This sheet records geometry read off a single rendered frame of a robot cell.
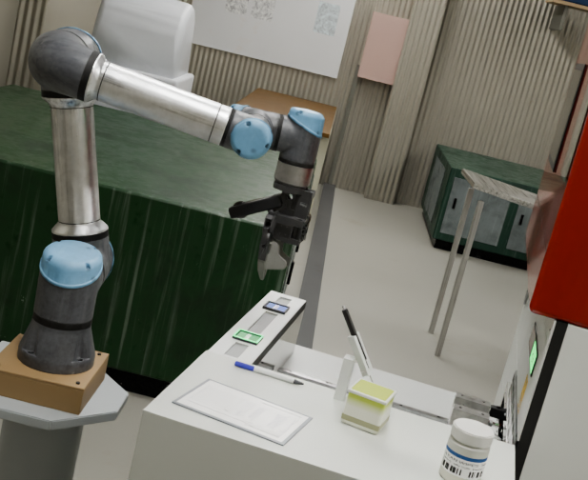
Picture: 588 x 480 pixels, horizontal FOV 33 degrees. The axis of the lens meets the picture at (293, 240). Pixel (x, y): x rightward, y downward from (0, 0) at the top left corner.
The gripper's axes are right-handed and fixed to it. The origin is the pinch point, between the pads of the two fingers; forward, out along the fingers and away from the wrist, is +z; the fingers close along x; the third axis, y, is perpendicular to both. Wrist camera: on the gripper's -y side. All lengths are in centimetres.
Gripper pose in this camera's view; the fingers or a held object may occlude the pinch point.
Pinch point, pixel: (259, 272)
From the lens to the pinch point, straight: 208.8
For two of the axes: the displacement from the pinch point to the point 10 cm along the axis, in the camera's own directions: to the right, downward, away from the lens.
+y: 9.5, 2.7, -1.6
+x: 2.1, -1.8, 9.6
